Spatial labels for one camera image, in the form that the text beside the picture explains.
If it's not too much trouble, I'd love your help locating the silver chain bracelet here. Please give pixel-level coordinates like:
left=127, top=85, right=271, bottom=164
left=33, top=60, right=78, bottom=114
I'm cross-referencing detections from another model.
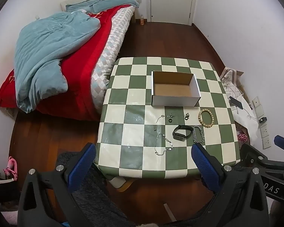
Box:
left=192, top=125, right=205, bottom=144

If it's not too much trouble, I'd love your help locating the black smart band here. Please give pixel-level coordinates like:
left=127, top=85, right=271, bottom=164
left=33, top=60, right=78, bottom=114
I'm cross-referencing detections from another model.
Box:
left=172, top=125, right=193, bottom=141

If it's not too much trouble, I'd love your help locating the wooden bead bracelet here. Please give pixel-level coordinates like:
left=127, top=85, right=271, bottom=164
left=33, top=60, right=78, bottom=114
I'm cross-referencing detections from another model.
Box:
left=198, top=109, right=215, bottom=129

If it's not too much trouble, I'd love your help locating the silver charm bracelet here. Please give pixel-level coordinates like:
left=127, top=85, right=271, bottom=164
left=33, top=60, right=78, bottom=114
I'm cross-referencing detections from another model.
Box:
left=154, top=133, right=174, bottom=156

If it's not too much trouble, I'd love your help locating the black charger plug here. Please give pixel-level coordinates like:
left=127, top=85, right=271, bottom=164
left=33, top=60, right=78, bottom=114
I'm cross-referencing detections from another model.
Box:
left=259, top=117, right=267, bottom=124

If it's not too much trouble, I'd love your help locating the red white plastic bag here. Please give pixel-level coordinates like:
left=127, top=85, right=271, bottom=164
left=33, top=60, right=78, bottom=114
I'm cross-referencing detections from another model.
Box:
left=236, top=131, right=249, bottom=144

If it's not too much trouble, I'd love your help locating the black fuzzy cushion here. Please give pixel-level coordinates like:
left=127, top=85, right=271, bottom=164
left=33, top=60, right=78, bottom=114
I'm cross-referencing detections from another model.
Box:
left=55, top=152, right=135, bottom=227

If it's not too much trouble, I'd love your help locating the pink plastic object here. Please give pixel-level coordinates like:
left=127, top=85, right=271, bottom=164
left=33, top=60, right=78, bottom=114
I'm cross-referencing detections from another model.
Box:
left=3, top=156, right=18, bottom=181

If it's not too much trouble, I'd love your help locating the black smartphone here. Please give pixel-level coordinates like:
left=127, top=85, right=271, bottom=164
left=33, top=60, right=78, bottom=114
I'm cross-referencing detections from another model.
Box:
left=229, top=96, right=243, bottom=110

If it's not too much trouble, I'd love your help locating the red bed sheet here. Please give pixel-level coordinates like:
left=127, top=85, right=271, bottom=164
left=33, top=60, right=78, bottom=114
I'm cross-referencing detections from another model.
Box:
left=0, top=5, right=131, bottom=121

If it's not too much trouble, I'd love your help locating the green white checkered tablecloth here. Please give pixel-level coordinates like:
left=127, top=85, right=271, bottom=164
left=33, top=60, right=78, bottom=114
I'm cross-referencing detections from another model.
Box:
left=95, top=57, right=240, bottom=179

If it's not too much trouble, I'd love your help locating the teal blanket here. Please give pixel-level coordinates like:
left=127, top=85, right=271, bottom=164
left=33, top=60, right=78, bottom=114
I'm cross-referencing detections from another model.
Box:
left=14, top=11, right=101, bottom=113

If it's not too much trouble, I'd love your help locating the open cardboard box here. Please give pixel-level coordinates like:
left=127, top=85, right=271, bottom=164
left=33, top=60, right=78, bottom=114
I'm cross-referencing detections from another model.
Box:
left=151, top=71, right=201, bottom=107

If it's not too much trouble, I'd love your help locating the white door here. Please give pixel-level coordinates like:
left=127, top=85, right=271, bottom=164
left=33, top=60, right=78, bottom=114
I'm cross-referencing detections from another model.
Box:
left=146, top=0, right=196, bottom=26

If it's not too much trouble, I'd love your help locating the orange bottle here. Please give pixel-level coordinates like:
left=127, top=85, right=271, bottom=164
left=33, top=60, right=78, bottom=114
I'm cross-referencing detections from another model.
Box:
left=140, top=15, right=145, bottom=26

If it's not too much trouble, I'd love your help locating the checkered mattress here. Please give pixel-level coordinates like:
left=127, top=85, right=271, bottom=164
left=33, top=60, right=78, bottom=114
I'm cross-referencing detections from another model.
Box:
left=91, top=6, right=135, bottom=113

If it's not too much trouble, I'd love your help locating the teal pillow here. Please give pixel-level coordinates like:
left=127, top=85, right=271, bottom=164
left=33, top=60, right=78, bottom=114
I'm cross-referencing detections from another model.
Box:
left=65, top=0, right=139, bottom=14

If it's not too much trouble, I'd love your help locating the white wall socket strip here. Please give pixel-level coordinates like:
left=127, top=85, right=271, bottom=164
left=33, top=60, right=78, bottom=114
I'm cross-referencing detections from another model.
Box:
left=252, top=96, right=271, bottom=149

